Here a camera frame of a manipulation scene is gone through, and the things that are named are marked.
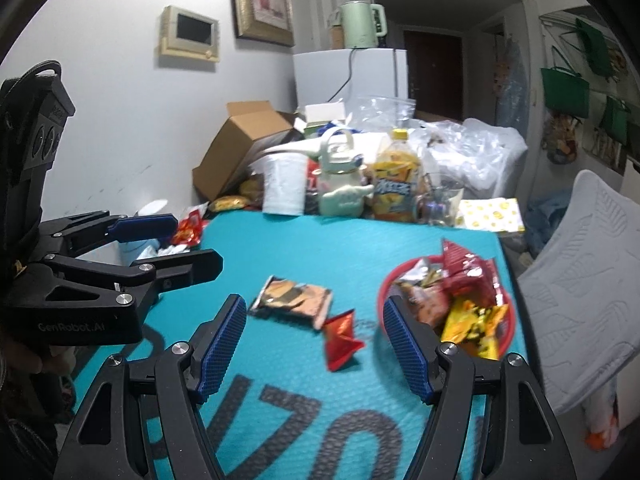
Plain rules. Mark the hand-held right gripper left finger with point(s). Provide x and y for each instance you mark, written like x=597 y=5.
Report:
x=220 y=350

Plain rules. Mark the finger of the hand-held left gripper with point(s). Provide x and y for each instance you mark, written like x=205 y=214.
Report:
x=190 y=265
x=145 y=226

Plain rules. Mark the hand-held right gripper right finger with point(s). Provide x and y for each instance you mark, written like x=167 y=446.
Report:
x=407 y=350

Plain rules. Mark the small red snack packet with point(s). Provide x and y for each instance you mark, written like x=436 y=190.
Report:
x=342 y=340

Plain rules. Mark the yellow snack packet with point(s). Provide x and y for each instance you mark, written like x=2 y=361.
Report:
x=470 y=325

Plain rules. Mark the red plastic basket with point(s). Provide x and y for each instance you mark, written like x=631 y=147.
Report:
x=395 y=267

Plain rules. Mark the orange snack packet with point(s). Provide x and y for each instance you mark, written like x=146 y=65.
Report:
x=292 y=300

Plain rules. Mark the dark red snack bag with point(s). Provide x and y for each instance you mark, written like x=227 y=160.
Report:
x=465 y=275

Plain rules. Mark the person's left hand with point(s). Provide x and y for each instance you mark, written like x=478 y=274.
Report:
x=30 y=360

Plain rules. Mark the white lid jar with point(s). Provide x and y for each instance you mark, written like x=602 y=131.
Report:
x=155 y=207

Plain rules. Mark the crumpled tissue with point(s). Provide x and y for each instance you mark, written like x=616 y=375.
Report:
x=170 y=250

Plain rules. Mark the red foil packet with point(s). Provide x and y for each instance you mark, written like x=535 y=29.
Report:
x=190 y=227

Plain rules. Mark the yellow noodle packet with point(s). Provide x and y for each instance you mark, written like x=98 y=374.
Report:
x=227 y=203

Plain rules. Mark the cardboard box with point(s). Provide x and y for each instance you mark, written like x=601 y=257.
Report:
x=235 y=150

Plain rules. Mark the teal bubble mat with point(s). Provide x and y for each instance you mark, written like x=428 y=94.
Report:
x=310 y=250

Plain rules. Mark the paper towel roll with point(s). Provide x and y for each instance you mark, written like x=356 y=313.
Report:
x=285 y=185

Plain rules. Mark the glass cup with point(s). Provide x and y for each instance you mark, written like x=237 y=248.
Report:
x=442 y=200

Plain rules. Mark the iced tea bottle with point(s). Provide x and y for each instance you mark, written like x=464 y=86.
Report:
x=395 y=195

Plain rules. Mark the yellow smiley tissue pack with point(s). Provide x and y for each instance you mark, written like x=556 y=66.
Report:
x=490 y=215

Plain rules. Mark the mint green water bottle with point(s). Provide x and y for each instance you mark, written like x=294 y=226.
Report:
x=342 y=195

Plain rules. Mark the grey cushion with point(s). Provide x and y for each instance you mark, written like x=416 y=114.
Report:
x=585 y=285

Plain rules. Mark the blue grey cloth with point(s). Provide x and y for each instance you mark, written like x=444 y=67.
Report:
x=547 y=220

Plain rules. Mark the blue white pouch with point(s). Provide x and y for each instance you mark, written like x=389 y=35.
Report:
x=332 y=127

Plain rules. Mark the white green carton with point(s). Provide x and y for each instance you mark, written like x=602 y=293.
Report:
x=322 y=112

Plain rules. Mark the orange object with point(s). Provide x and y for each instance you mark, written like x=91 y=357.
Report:
x=600 y=440

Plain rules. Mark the clear plastic bag pile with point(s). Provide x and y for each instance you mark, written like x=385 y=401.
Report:
x=480 y=150

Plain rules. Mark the white mini fridge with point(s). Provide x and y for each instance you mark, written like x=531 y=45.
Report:
x=320 y=75

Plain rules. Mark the clear zip bag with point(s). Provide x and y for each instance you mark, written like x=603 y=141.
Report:
x=385 y=110

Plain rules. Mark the patterned hanging bag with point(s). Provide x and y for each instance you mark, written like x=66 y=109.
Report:
x=562 y=140

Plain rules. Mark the dark door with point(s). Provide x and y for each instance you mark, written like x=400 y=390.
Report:
x=435 y=75

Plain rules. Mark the green electric kettle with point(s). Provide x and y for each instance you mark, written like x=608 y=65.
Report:
x=360 y=25

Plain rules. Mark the green tote bag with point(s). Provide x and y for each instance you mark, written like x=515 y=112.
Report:
x=595 y=47
x=565 y=95
x=615 y=122

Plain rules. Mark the wall intercom panel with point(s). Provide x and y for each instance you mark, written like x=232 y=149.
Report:
x=192 y=30

